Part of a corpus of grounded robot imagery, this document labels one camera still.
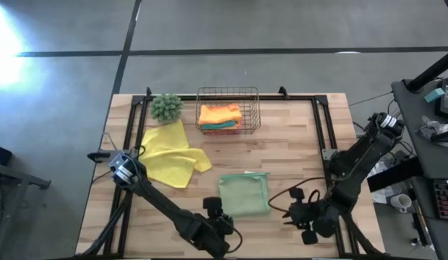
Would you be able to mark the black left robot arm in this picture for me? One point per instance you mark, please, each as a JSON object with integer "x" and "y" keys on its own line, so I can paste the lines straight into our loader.
{"x": 166, "y": 206}

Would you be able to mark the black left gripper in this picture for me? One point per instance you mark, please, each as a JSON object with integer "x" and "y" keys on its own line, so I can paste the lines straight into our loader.
{"x": 212, "y": 204}

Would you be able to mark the black side table bar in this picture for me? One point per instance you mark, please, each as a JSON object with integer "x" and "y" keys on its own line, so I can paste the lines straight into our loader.
{"x": 394, "y": 175}

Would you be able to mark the pink microfiber towel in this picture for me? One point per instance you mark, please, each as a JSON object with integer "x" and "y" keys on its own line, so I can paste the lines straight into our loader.
{"x": 224, "y": 132}

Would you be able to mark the yellow microfiber towel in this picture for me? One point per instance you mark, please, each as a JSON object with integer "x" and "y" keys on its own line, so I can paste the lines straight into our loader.
{"x": 166, "y": 155}

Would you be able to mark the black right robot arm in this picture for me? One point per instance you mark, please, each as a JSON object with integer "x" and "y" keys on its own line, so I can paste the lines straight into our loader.
{"x": 354, "y": 169}

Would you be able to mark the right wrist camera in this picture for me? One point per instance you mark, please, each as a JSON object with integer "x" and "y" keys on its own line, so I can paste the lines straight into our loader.
{"x": 308, "y": 216}

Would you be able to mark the black pole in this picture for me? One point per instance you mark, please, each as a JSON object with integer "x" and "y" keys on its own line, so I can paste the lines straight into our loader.
{"x": 433, "y": 70}

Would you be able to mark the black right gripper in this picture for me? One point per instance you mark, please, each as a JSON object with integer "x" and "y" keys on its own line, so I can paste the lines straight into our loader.
{"x": 297, "y": 193}

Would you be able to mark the black keyboard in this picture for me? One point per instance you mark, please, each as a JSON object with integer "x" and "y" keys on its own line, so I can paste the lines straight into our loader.
{"x": 446, "y": 198}

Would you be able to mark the orange microfiber towel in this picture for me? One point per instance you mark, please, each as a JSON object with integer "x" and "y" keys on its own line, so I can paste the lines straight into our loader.
{"x": 233, "y": 127}
{"x": 218, "y": 113}

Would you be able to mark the grey metal stand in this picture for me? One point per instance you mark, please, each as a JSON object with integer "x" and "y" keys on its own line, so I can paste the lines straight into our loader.
{"x": 29, "y": 180}

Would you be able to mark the light green microfiber towel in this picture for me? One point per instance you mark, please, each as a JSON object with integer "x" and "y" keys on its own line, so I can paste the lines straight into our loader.
{"x": 244, "y": 195}

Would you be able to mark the black table clamp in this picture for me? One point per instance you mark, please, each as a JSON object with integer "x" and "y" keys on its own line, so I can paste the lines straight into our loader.
{"x": 149, "y": 91}
{"x": 283, "y": 91}
{"x": 97, "y": 156}

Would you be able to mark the green artificial plant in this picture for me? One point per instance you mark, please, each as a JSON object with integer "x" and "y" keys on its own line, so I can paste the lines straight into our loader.
{"x": 167, "y": 107}

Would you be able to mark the teal microfiber towel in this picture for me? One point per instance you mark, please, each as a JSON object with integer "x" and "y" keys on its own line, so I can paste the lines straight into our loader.
{"x": 218, "y": 126}

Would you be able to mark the grey side table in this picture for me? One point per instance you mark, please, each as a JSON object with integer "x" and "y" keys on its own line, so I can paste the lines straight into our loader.
{"x": 412, "y": 108}

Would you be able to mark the black aluminium table frame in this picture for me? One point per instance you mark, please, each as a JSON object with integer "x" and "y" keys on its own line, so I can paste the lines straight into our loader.
{"x": 322, "y": 100}

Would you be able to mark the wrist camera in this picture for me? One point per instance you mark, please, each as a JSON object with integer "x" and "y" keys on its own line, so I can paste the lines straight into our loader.
{"x": 225, "y": 224}
{"x": 308, "y": 216}

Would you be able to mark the white mug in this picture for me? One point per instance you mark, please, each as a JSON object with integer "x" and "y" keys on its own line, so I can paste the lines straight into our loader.
{"x": 401, "y": 202}

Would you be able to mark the small teal box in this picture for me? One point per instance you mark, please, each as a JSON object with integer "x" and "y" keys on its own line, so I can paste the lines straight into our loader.
{"x": 434, "y": 95}

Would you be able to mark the white paper bag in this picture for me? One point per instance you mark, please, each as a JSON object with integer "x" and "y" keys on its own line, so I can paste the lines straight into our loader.
{"x": 381, "y": 195}

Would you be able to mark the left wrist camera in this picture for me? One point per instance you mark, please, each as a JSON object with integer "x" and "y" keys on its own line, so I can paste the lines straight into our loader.
{"x": 225, "y": 224}

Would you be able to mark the crumpled plastic bag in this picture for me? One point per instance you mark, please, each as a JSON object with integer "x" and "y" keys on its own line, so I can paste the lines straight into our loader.
{"x": 431, "y": 128}

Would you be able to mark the black box with blue light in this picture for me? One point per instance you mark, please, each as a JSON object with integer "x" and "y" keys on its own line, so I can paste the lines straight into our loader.
{"x": 1, "y": 155}

